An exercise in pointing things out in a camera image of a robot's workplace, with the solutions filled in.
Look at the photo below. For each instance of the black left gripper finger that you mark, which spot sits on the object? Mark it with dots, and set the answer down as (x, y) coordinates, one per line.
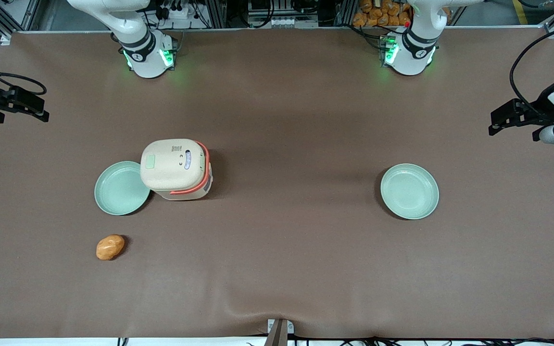
(510, 123)
(512, 110)

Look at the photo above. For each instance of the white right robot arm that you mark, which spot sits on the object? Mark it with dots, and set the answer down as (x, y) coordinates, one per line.
(144, 57)

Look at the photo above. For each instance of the metal bracket at mat edge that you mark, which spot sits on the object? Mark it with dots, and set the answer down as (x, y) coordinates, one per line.
(279, 331)

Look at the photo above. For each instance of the orange bread roll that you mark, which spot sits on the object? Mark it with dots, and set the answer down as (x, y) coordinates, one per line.
(109, 247)

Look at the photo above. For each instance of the white connector block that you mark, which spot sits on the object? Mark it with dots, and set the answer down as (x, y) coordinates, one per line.
(294, 22)

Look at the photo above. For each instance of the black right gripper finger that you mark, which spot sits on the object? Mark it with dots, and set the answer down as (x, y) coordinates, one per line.
(17, 109)
(22, 97)

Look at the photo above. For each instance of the packaged orange bread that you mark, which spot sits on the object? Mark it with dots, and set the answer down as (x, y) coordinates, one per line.
(359, 20)
(366, 5)
(384, 20)
(404, 18)

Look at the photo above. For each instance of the brown table mat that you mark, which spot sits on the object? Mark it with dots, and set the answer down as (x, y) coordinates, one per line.
(306, 269)

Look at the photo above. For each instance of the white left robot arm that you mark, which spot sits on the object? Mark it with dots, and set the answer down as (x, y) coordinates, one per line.
(414, 55)

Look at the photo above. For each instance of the pale green round plate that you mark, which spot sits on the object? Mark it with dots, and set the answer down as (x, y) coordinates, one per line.
(120, 190)
(409, 191)

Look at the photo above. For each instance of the white power strip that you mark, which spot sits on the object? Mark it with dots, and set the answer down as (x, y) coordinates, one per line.
(181, 12)

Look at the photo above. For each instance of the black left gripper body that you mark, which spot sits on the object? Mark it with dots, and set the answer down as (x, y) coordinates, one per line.
(541, 106)

